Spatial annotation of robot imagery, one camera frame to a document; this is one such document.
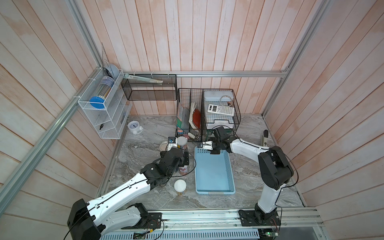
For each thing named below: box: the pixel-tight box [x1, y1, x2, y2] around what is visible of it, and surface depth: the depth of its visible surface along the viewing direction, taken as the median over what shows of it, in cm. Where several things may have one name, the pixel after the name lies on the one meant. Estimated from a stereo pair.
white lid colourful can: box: [176, 136, 189, 151], surface depth 91 cm
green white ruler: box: [124, 74, 164, 84], surface depth 92 cm
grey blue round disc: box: [103, 63, 120, 81], surface depth 84 cm
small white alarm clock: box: [127, 120, 144, 135], surface depth 113 cm
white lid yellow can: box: [173, 179, 187, 195], surface depth 80 cm
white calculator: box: [207, 104, 235, 117], surface depth 96 cm
